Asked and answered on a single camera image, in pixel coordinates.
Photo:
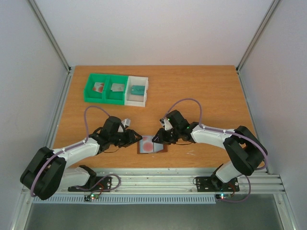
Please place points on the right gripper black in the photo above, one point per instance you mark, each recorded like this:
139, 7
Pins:
163, 134

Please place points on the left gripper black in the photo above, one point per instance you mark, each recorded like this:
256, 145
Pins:
131, 138

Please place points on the white card red circles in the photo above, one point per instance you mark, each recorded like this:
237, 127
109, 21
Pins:
146, 144
98, 87

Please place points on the brown leather card holder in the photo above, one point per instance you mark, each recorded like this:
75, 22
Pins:
158, 148

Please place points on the teal credit card with chip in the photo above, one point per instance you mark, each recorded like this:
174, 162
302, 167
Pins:
138, 90

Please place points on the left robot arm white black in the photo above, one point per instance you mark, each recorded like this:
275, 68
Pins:
49, 170

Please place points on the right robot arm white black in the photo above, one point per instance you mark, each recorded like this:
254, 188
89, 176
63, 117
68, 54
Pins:
245, 151

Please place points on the green two-compartment bin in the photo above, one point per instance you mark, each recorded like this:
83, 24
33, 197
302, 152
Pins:
107, 96

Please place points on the white plastic bin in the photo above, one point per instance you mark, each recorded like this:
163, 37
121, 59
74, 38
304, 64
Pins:
136, 100

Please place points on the left controller board with LEDs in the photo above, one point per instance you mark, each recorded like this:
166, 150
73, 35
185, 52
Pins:
92, 197

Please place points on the controller board with leds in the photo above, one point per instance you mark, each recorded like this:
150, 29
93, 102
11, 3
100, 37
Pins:
92, 197
223, 196

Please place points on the right controller board with LEDs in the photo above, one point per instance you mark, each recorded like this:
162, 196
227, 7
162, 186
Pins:
223, 196

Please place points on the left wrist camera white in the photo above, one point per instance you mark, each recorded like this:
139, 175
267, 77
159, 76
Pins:
124, 125

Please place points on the aluminium rail frame front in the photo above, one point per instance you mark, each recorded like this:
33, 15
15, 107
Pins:
181, 180

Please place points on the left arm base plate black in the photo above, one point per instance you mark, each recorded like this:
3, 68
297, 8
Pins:
105, 184

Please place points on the grey slotted cable duct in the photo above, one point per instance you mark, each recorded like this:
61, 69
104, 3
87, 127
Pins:
109, 199

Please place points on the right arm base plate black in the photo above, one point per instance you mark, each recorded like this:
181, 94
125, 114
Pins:
204, 184

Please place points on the left aluminium corner post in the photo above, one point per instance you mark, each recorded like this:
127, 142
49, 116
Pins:
42, 21

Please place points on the aluminium corner post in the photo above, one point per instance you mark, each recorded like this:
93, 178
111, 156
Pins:
42, 21
258, 33

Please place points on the right aluminium corner post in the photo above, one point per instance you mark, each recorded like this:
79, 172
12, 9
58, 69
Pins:
258, 33

